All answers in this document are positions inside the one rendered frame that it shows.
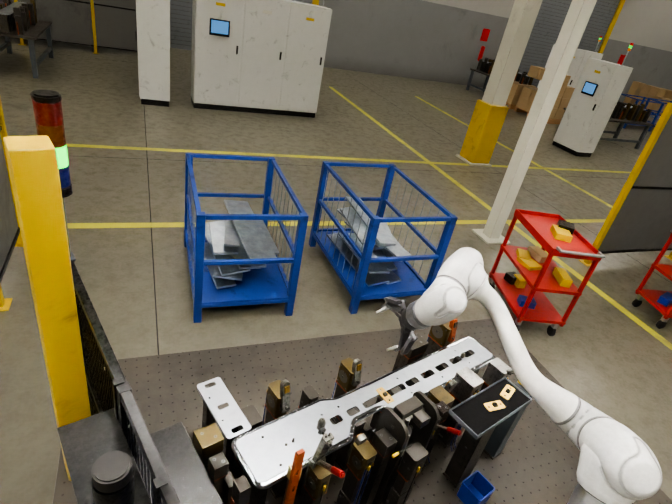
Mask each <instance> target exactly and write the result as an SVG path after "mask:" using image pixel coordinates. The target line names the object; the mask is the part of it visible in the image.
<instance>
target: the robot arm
mask: <svg viewBox="0 0 672 504"><path fill-rule="evenodd" d="M483 265H484V262H483V258H482V255H481V254H480V253H479V252H478V251H477V250H475V249H473V248H469V247H464V248H460V249H459V250H457V251H456V252H455V253H453V254H452V255H451V256H450V257H449V258H448V259H447V260H446V261H445V262H444V264H443V265H442V267H441V268H440V270H439V272H438V275H437V277H436V279H435V280H434V282H433V283H432V284H431V285H430V287H429V288H428V289H427V290H426V291H425V292H424V293H423V295H422V296H421V297H420V298H419V299H417V300H416V301H414V302H412V303H410V304H409V305H408V307H406V306H405V303H406V299H404V300H400V299H397V298H394V297H391V296H390V297H385V298H384V300H385V301H386V302H385V304H383V305H382V306H381V307H382V308H381V309H380V310H378V311H376V313H381V312H384V311H386V310H388V309H390V310H391V311H392V312H394V313H395V315H396V316H397V317H398V318H399V322H400V326H401V332H400V333H401V337H400V341H399V345H396V346H393V347H390V348H388V349H387V351H389V350H393V349H394V351H395V352H397V351H400V354H401V355H405V354H408V353H409V351H410V349H411V347H412V346H413V344H414V342H415V341H416V340H418V337H417V336H415V335H414V330H416V329H424V328H427V327H430V326H437V325H442V324H445V323H448V322H450V321H452V320H454V319H455V318H457V317H458V316H459V315H461V314H462V312H463V311H464V310H465V308H466V306H467V300H469V299H474V300H477V301H479V302H480V303H482V304H483V305H484V306H485V307H486V309H487V310H488V312H489V313H490V315H491V317H492V320H493V322H494V325H495V327H496V330H497V332H498V335H499V337H500V340H501V342H502V345H503V347H504V350H505V352H506V355H507V357H508V360H509V362H510V365H511V367H512V369H513V371H514V373H515V375H516V377H517V378H518V380H519V381H520V383H521V384H522V386H523V387H524V388H525V389H526V391H527V392H528V393H529V394H530V395H531V396H532V397H533V398H534V400H535V401H536V402H537V403H538V404H539V405H540V406H541V407H542V408H543V409H544V411H545V412H546V413H547V414H548V415H549V417H550V418H551V419H552V420H553V421H554V422H555V423H556V424H557V425H558V426H559V427H560V428H561V429H562V430H563V431H564V432H565V433H566V434H567V435H568V436H569V438H570V439H571V440H572V441H573V443H574V444H575V445H576V446H577V448H578V449H579V450H580V456H579V463H578V468H577V481H578V484H577V486H576V488H575V490H574V492H573V494H572V496H571V498H570V499H569V501H568V503H567V504H632V503H634V502H635V501H636V500H643V499H647V498H649V497H651V496H653V495H654V494H656V493H657V491H658V490H659V488H660V486H661V483H662V472H661V468H660V465H659V462H658V460H657V458H656V456H655V455H654V453H653V452H652V450H651V449H650V448H649V447H648V445H647V444H646V443H645V442H644V441H643V440H642V439H641V438H639V437H638V436H637V435H636V434H635V433H634V432H632V431H631V430H630V429H628V428H627V427H626V426H624V425H623V424H621V423H619V422H617V421H616V420H614V419H613V418H611V417H609V416H608V415H606V414H604V413H603V412H601V411H599V410H598V409H596V408H594V407H593V406H591V405H590V404H589V403H587V402H585V401H584V400H582V399H581V398H579V397H578V396H576V395H575V394H573V393H571V392H569V391H567V390H565V389H563V388H562V387H560V386H558V385H556V384H555V383H553V382H551V381H550V380H548V379H547V378H545V377H544V376H543V375H542V374H541V373H540V372H539V371H538V369H537V368H536V366H535V365H534V363H533V362H532V360H531V358H530V356H529V354H528V352H527V349H526V347H525V345H524V343H523V341H522V339H521V336H520V334H519V332H518V330H517V328H516V326H515V324H514V321H513V319H512V317H511V315H510V313H509V311H508V309H507V307H506V305H505V303H504V302H503V300H502V299H501V297H500V296H499V295H498V293H497V292H496V291H495V290H494V289H493V288H492V286H491V285H490V284H489V282H488V275H487V274H486V272H485V270H484V267H483ZM395 304H396V305H398V306H400V307H402V309H400V308H399V307H398V306H396V305H395ZM409 334H410V336H409Z"/></svg>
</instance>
